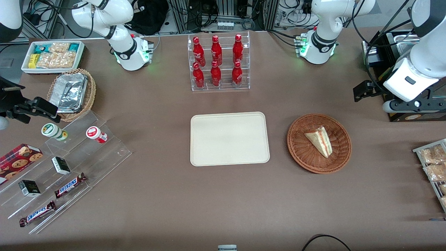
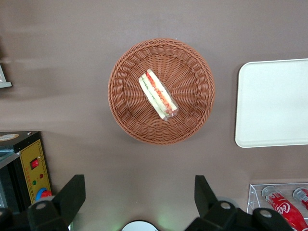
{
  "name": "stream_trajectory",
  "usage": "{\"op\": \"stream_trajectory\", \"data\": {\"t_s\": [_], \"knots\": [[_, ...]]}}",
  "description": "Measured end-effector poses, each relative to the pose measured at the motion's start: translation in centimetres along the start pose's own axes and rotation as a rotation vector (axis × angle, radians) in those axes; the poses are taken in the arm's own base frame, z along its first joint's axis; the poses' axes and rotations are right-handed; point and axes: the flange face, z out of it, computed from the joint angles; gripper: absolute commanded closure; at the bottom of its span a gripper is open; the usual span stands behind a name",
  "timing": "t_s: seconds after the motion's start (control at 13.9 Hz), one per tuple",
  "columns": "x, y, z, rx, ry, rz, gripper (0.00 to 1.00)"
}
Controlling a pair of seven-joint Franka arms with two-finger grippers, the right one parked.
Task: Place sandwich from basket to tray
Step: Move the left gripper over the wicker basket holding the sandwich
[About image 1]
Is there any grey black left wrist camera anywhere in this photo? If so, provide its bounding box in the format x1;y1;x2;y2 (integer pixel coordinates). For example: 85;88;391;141
383;94;446;114

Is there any beige plastic tray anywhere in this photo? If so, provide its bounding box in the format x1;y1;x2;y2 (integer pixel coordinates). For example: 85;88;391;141
190;112;270;167

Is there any clear bag of crackers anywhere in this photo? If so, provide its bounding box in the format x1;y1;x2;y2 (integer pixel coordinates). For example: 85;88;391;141
37;52;58;69
49;42;72;53
56;52;77;68

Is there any Snickers chocolate bar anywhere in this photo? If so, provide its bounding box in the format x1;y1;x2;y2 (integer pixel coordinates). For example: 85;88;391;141
19;200;57;228
54;173;87;199

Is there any aluminium foil tray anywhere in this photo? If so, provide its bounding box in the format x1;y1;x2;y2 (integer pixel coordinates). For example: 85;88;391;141
49;73;88;114

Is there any red cookie box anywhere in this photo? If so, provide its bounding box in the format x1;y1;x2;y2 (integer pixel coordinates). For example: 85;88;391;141
0;143;44;186

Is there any black hot food display case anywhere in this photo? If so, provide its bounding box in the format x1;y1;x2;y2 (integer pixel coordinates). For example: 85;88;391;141
362;30;446;122

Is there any grey wire rack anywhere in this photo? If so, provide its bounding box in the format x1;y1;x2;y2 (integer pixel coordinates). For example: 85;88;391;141
413;139;446;214

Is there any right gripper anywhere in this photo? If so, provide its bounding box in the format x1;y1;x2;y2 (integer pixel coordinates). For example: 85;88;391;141
0;77;60;123

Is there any round brown wicker basket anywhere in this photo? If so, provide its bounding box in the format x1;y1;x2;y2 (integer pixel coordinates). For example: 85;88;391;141
287;113;352;174

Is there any clear acrylic stepped display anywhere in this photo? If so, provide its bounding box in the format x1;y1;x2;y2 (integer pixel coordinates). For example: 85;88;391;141
0;111;133;235

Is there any black cable loop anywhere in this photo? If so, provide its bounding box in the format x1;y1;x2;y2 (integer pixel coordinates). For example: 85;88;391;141
301;234;352;251

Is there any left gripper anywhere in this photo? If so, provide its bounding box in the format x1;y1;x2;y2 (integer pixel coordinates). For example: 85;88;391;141
354;59;439;102

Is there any clear acrylic bottle rack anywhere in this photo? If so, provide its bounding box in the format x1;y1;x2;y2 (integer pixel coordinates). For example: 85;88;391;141
187;31;251;92

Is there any aluminium profile frame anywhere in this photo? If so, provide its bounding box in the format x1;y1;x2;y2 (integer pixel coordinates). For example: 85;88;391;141
167;0;281;33

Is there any red cola bottle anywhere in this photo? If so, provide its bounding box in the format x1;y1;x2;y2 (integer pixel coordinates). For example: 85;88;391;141
233;34;244;65
210;61;222;87
232;61;243;86
211;35;223;67
192;36;206;67
192;62;205;89

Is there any black bag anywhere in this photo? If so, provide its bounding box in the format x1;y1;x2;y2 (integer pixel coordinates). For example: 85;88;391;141
126;0;170;36

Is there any white rectangular snack bin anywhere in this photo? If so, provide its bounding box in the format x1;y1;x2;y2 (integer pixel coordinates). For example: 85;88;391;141
21;40;85;75

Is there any small black box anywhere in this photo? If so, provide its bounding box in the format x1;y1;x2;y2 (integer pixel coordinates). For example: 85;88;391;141
52;157;71;175
18;180;41;197

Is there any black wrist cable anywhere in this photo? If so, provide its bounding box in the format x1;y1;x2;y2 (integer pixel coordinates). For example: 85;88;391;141
350;0;418;94

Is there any white bottle with green cap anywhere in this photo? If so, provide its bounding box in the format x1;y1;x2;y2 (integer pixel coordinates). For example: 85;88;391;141
41;123;68;142

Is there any white bottle with red cap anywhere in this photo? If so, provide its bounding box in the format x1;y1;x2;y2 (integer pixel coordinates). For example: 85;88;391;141
86;126;108;144

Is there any triangular sandwich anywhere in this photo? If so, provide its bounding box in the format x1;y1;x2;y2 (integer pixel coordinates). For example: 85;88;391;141
304;126;333;158

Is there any oval light wicker basket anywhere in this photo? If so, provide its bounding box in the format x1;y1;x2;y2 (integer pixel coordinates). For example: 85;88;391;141
46;68;97;122

